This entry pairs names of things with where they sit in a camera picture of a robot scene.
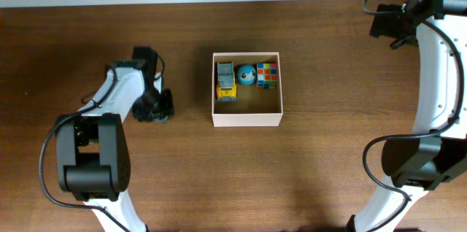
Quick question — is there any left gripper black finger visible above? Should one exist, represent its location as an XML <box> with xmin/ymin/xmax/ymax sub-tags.
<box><xmin>131</xmin><ymin>104</ymin><xmax>154</xmax><ymax>122</ymax></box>
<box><xmin>159</xmin><ymin>89</ymin><xmax>174</xmax><ymax>117</ymax></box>

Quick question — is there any yellow grey toy dump truck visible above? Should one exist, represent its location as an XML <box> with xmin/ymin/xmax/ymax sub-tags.
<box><xmin>216</xmin><ymin>62</ymin><xmax>237</xmax><ymax>101</ymax></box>

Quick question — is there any blue round toy capsule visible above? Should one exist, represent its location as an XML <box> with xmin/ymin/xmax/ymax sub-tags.
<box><xmin>237</xmin><ymin>64</ymin><xmax>257</xmax><ymax>85</ymax></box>

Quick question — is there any colourful puzzle cube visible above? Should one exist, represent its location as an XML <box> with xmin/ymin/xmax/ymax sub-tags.
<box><xmin>256</xmin><ymin>63</ymin><xmax>279</xmax><ymax>90</ymax></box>

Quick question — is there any black round lid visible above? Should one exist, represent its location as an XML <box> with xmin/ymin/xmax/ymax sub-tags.
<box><xmin>153</xmin><ymin>116</ymin><xmax>169</xmax><ymax>123</ymax></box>

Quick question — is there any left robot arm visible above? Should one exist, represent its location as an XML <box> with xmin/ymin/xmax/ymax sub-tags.
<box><xmin>52</xmin><ymin>47</ymin><xmax>174</xmax><ymax>231</ymax></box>

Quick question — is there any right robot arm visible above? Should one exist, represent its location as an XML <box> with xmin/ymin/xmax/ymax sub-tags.
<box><xmin>346</xmin><ymin>0</ymin><xmax>466</xmax><ymax>231</ymax></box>

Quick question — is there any white cardboard box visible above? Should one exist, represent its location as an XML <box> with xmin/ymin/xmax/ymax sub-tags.
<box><xmin>211</xmin><ymin>53</ymin><xmax>284</xmax><ymax>127</ymax></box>

